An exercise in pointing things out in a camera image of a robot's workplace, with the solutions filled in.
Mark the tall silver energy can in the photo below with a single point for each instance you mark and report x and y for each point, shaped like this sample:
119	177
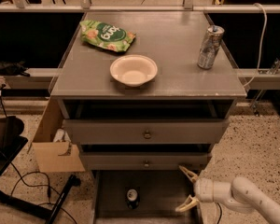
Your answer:
210	46

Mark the grey top drawer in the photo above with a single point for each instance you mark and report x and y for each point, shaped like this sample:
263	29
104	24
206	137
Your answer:
145	131

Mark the dark blue pepsi can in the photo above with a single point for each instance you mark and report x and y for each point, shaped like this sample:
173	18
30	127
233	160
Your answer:
132	198

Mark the grey drawer cabinet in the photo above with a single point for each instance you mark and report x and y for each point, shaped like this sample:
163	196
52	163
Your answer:
138	134

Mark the metal railing frame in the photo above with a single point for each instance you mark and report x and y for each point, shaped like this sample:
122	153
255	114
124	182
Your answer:
115	8

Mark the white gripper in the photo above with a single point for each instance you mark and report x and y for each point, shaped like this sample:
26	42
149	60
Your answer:
203	189

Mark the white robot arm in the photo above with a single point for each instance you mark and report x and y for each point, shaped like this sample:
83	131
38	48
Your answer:
241	195

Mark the green chip bag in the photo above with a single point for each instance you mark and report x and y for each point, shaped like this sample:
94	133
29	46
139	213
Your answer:
106	36

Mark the white paper bowl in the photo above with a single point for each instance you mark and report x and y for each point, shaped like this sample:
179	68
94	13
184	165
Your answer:
133	70

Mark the grey middle drawer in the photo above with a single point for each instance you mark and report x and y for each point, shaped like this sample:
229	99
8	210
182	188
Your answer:
144	161

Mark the brown cardboard box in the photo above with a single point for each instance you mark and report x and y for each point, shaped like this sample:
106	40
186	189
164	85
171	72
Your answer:
54	151

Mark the grey open bottom drawer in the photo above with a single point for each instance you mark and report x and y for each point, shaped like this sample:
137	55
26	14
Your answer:
161	192

